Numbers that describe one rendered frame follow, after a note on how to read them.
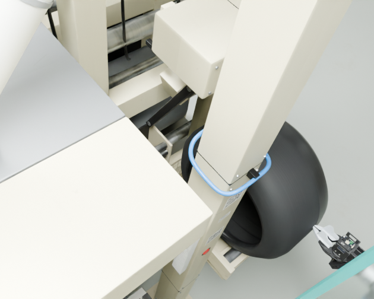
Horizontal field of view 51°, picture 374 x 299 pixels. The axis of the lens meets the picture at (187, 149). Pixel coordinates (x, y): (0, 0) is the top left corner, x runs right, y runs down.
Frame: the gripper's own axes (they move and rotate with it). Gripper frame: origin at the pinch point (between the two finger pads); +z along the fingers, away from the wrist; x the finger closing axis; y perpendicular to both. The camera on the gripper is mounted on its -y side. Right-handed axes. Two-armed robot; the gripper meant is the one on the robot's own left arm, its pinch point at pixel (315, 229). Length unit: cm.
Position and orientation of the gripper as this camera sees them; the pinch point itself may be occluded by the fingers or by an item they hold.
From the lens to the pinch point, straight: 154.1
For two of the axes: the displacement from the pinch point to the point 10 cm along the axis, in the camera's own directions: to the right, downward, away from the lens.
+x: -7.6, 4.8, -4.5
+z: -6.5, -6.1, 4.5
